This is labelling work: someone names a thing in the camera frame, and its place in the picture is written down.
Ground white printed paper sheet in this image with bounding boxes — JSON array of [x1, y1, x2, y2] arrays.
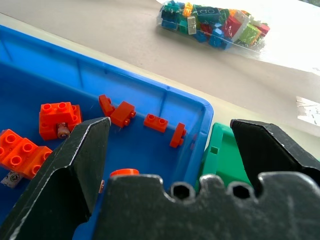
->
[[295, 95, 320, 126]]

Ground bag of mixed colourful bricks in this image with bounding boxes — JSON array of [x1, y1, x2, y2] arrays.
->
[[156, 0, 271, 51]]

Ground green plastic bin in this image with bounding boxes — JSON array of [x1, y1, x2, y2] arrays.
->
[[195, 122, 320, 192]]

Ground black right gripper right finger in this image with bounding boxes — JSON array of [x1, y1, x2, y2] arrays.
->
[[229, 118, 320, 189]]

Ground orange stacked block cluster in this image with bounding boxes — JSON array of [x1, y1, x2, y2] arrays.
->
[[38, 101, 83, 142]]

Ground orange round piece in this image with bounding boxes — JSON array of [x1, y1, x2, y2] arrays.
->
[[109, 168, 140, 178]]

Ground orange bricks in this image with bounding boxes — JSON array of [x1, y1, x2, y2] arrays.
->
[[0, 128, 54, 181]]

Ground orange two-stud brick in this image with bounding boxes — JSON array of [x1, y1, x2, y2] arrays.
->
[[98, 94, 116, 118], [109, 100, 137, 129], [169, 122, 187, 149], [143, 113, 169, 133]]

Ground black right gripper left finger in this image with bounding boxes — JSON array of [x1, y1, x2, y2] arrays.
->
[[0, 116, 112, 240]]

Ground blue plastic bin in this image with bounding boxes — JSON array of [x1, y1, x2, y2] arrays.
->
[[0, 24, 215, 221]]

